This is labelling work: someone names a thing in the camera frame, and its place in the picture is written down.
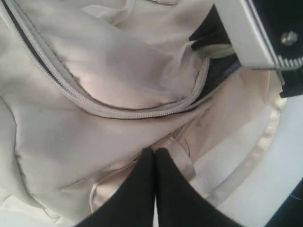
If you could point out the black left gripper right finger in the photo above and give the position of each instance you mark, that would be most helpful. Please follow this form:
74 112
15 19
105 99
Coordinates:
178 204

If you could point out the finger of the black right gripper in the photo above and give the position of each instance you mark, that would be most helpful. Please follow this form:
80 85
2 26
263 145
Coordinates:
267 35

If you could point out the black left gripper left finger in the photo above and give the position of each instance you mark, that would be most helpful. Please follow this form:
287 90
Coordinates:
132 205

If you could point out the cream fabric duffel bag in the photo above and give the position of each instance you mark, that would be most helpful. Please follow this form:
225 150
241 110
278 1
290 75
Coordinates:
85 85

